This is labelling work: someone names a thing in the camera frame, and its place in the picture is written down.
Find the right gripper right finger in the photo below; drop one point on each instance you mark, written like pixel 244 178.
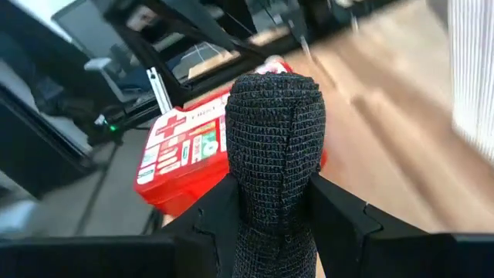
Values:
pixel 366 247

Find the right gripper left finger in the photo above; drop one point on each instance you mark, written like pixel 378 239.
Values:
pixel 204 231

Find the black bandage roll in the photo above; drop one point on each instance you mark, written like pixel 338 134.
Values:
pixel 274 154

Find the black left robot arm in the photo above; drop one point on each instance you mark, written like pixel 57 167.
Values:
pixel 104 131

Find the white perforated plastic basket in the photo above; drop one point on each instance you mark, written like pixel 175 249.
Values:
pixel 474 77

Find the red first aid kit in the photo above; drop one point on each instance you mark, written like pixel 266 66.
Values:
pixel 181 170

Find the silver aluminium extrusion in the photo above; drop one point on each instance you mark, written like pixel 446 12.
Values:
pixel 160 90

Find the dark grey cart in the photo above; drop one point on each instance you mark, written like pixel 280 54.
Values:
pixel 31 154

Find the black metal table frame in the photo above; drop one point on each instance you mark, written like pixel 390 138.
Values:
pixel 200 87

